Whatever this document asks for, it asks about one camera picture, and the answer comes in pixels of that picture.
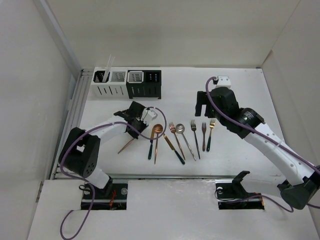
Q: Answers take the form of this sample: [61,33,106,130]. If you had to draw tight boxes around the silver fork black handle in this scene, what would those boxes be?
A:
[190,119,201,159]

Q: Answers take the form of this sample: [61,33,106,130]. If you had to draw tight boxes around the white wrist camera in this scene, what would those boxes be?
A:
[140,108,158,126]
[213,75,231,89]

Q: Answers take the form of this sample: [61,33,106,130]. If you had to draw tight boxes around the gold knife green handle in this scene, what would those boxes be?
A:
[147,129,155,160]

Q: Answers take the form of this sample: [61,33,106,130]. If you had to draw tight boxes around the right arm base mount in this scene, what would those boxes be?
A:
[214,170,265,210]

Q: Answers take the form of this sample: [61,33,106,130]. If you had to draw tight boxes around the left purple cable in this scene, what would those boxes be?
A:
[59,106,167,240]

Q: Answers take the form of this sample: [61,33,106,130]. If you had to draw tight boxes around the rose gold knife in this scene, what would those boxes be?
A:
[117,138,136,154]

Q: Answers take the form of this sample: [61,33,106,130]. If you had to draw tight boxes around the black utensil caddy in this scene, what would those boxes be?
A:
[126,70,162,99]

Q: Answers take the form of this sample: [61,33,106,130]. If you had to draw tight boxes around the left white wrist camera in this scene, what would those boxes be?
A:
[140,108,158,126]

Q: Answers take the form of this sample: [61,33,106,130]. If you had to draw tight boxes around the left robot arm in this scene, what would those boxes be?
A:
[58,101,157,199]

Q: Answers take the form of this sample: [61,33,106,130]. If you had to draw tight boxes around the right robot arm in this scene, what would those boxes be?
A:
[195,87,320,210]

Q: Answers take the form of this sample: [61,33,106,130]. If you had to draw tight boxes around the rose gold fork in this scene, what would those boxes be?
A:
[169,122,186,160]

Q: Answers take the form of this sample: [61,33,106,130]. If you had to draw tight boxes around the white chopstick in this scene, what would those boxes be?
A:
[102,54,113,83]
[107,56,116,82]

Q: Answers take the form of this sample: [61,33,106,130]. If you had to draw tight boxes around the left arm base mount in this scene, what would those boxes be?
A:
[78,182,128,211]

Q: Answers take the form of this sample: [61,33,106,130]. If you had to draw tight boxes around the gold fork green handle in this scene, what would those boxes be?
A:
[206,118,216,152]

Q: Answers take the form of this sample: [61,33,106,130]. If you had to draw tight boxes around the gold knife dark handle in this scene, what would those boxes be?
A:
[163,134,186,165]

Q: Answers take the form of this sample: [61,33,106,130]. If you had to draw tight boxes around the copper small fork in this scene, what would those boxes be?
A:
[201,122,207,152]

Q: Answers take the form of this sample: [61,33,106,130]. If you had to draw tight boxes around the aluminium rail front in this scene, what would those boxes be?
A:
[107,173,235,180]

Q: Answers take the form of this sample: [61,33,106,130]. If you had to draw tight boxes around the copper spoon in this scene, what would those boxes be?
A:
[153,124,163,164]

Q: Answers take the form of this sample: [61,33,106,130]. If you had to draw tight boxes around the silver spoon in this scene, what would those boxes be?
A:
[175,123,196,161]

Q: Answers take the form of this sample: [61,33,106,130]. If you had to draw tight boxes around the aluminium frame left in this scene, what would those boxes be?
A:
[48,68,94,180]

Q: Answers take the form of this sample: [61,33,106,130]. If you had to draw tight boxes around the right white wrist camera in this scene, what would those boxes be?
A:
[213,75,231,89]

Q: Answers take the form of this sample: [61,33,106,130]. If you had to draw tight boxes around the white utensil caddy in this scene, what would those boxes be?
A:
[90,67,129,99]

